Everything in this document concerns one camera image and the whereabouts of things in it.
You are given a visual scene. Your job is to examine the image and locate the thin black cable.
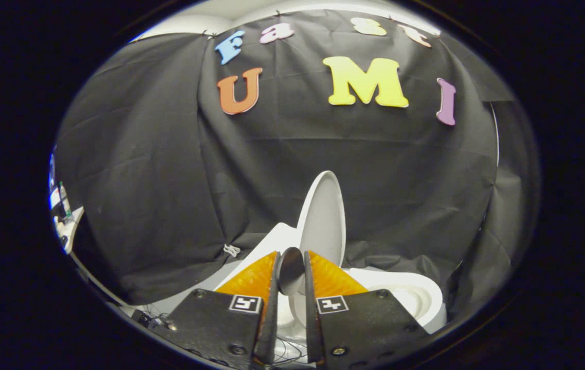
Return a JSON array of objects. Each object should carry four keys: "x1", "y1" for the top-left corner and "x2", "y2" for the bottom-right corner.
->
[{"x1": 271, "y1": 335, "x2": 309, "y2": 366}]

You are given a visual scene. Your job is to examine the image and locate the black backdrop cloth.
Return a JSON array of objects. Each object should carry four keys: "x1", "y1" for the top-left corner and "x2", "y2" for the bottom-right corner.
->
[{"x1": 53, "y1": 9, "x2": 540, "y2": 320}]

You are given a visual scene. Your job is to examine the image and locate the white ceramic toilet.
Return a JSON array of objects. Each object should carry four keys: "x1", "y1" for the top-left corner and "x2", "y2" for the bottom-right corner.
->
[{"x1": 214, "y1": 223, "x2": 448, "y2": 363}]

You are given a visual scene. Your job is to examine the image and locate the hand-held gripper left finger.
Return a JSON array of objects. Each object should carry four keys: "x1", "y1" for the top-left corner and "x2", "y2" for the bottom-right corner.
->
[{"x1": 133, "y1": 250, "x2": 283, "y2": 368}]

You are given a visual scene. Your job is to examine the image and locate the white toilet lid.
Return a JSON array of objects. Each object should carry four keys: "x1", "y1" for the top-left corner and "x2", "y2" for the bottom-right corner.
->
[{"x1": 276, "y1": 171, "x2": 348, "y2": 299}]

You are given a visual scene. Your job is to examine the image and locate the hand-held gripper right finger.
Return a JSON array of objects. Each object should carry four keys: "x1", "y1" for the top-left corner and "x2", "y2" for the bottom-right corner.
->
[{"x1": 303, "y1": 250, "x2": 432, "y2": 369}]

